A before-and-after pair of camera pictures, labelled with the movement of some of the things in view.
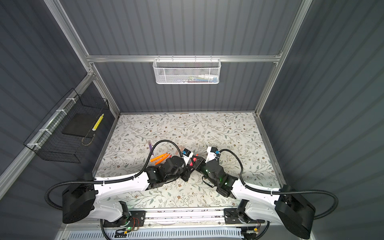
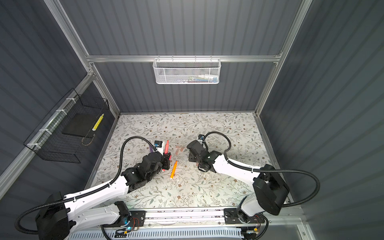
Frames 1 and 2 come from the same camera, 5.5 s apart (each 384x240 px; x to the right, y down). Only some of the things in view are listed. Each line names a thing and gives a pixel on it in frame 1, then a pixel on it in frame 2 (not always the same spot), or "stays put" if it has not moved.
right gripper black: x=197 y=165 → x=190 y=157
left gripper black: x=188 y=173 → x=165 y=159
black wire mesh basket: x=66 y=134 stays put
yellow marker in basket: x=97 y=123 stays put
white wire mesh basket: x=187 y=71 stays put
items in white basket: x=203 y=78 stays put
